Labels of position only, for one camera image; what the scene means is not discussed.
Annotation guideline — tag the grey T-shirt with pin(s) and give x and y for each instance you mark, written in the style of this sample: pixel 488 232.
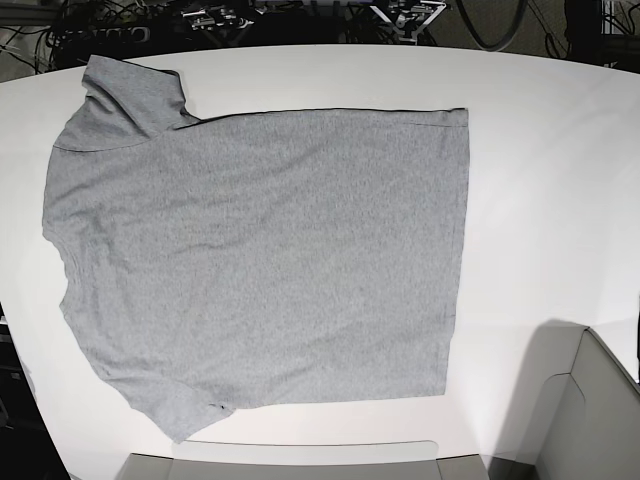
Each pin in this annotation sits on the grey T-shirt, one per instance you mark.
pixel 288 257

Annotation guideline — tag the grey bin at right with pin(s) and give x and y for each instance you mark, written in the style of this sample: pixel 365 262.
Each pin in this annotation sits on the grey bin at right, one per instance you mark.
pixel 594 433

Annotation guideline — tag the metal bracket behind table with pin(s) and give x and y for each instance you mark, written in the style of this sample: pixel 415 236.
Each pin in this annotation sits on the metal bracket behind table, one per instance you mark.
pixel 408 19

